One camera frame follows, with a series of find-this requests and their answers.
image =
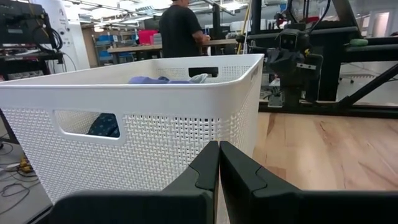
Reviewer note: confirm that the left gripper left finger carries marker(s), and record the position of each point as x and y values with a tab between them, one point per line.
140	208

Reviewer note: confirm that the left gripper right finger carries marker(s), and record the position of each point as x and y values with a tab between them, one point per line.
311	208

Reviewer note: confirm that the navy dotted garment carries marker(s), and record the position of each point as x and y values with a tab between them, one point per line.
105	126

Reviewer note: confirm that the grey garment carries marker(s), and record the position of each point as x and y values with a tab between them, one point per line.
199	78

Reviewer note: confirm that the white perforated plastic basket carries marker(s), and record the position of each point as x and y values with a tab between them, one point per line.
155	99

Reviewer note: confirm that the small blue-purple cloth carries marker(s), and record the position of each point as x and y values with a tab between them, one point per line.
146	80

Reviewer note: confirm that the green rounded object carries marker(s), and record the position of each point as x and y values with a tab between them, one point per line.
358	42

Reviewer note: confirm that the person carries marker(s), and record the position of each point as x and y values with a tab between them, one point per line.
178	31

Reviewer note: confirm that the red storage box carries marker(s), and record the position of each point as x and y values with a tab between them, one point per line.
147	37

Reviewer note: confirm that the wooden workbench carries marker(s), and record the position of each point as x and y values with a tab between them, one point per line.
133	48

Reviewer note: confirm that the black equipment rack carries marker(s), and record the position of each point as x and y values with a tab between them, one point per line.
18	21

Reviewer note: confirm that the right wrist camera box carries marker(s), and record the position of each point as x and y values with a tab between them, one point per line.
290	40

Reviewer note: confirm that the black aluminium table frame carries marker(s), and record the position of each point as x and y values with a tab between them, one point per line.
326	110

